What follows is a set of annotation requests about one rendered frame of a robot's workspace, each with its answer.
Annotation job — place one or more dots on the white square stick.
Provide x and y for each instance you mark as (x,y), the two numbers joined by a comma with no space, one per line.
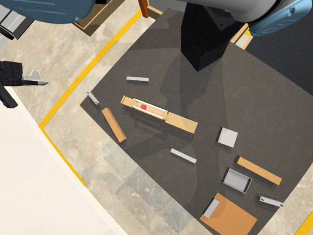
(137,79)
(183,155)

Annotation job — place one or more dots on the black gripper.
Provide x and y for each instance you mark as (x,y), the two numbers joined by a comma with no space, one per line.
(11,75)

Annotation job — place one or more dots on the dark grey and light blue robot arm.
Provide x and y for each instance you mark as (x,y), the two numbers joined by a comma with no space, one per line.
(262,16)

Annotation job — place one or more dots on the light grey flat bar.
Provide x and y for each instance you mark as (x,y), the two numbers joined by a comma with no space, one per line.
(93,98)
(270,201)

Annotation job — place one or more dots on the orange flat bar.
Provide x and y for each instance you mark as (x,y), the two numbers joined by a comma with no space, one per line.
(258,170)
(114,125)

